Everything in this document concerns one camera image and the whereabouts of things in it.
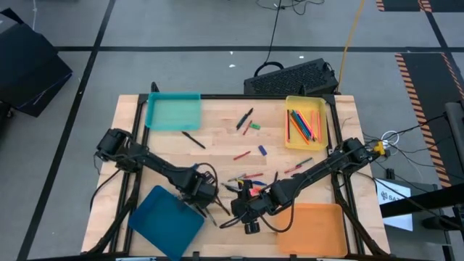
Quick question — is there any yellow translucent plastic bin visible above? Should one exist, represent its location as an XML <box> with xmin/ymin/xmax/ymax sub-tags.
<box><xmin>285</xmin><ymin>95</ymin><xmax>330</xmax><ymax>152</ymax></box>

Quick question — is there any white cable coil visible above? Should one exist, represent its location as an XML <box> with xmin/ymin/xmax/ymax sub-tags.
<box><xmin>381</xmin><ymin>129</ymin><xmax>401</xmax><ymax>146</ymax></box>

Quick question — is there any black crossbar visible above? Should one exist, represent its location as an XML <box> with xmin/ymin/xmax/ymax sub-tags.
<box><xmin>378</xmin><ymin>183</ymin><xmax>464</xmax><ymax>219</ymax></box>

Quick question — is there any blue plastic bin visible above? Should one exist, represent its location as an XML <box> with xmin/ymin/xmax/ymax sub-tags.
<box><xmin>127</xmin><ymin>185</ymin><xmax>206</xmax><ymax>261</ymax></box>

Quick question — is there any teal translucent plastic bin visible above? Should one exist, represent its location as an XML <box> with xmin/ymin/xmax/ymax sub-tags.
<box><xmin>144</xmin><ymin>91</ymin><xmax>202</xmax><ymax>132</ymax></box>

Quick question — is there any grey post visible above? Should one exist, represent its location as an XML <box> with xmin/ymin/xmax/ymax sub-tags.
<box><xmin>444</xmin><ymin>101</ymin><xmax>464</xmax><ymax>171</ymax></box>

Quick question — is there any white logo sign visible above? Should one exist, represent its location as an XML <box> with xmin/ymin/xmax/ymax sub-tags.
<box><xmin>373</xmin><ymin>177</ymin><xmax>414</xmax><ymax>232</ymax></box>

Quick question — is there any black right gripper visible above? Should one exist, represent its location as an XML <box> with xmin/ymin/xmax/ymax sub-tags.
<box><xmin>231</xmin><ymin>178</ymin><xmax>277</xmax><ymax>224</ymax></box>

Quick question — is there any blue pencil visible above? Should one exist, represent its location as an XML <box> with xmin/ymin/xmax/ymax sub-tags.
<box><xmin>295</xmin><ymin>110</ymin><xmax>316</xmax><ymax>141</ymax></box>

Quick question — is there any black perforated computer case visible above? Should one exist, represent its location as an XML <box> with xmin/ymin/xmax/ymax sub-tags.
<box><xmin>243</xmin><ymin>57</ymin><xmax>340</xmax><ymax>96</ymax></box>

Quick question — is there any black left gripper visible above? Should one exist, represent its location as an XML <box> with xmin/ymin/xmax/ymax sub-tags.
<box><xmin>181</xmin><ymin>170</ymin><xmax>220</xmax><ymax>210</ymax></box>

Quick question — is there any yellow pencil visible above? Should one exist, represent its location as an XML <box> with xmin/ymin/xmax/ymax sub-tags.
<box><xmin>299</xmin><ymin>109</ymin><xmax>319</xmax><ymax>141</ymax></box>

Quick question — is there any black hazard striped floor mat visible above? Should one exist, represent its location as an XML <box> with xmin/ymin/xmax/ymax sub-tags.
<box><xmin>375</xmin><ymin>0</ymin><xmax>464</xmax><ymax>13</ymax></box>
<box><xmin>394</xmin><ymin>52</ymin><xmax>464</xmax><ymax>189</ymax></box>

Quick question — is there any black floor cable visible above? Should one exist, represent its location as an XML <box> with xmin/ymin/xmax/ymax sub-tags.
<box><xmin>253</xmin><ymin>0</ymin><xmax>326</xmax><ymax>78</ymax></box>

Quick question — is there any yellow cable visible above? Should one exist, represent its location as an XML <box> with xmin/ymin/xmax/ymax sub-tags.
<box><xmin>336</xmin><ymin>0</ymin><xmax>366</xmax><ymax>94</ymax></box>

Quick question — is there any orange translucent plastic bin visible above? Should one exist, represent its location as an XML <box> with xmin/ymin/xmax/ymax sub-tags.
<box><xmin>271</xmin><ymin>202</ymin><xmax>349</xmax><ymax>257</ymax></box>

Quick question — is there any orange pencil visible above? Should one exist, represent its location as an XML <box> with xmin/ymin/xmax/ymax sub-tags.
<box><xmin>289</xmin><ymin>115</ymin><xmax>311</xmax><ymax>145</ymax></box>

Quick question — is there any large black case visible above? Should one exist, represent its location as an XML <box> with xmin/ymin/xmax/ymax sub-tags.
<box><xmin>0</xmin><ymin>7</ymin><xmax>73</xmax><ymax>118</ymax></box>

